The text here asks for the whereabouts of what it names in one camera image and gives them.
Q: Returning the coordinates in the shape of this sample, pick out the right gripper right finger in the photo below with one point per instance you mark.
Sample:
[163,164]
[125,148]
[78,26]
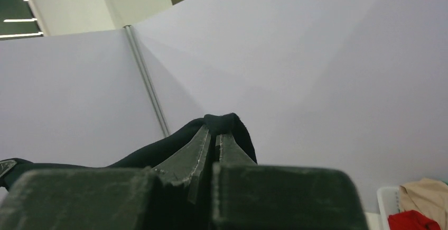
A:
[245,195]

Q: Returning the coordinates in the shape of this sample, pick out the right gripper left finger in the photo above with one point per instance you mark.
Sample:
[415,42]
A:
[173,195]

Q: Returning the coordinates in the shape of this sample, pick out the black t shirt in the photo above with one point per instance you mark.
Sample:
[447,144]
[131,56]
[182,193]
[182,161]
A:
[149,155]

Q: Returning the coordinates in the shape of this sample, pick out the white laundry basket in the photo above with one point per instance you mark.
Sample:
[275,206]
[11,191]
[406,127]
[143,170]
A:
[388,201]

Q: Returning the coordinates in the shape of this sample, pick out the red t shirt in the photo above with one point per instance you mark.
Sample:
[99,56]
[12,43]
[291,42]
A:
[411,220]

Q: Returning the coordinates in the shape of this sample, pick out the beige t shirt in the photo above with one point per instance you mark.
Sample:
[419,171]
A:
[426,196]

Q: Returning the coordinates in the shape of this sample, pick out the left aluminium corner post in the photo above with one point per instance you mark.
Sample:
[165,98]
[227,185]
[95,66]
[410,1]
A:
[140,60]

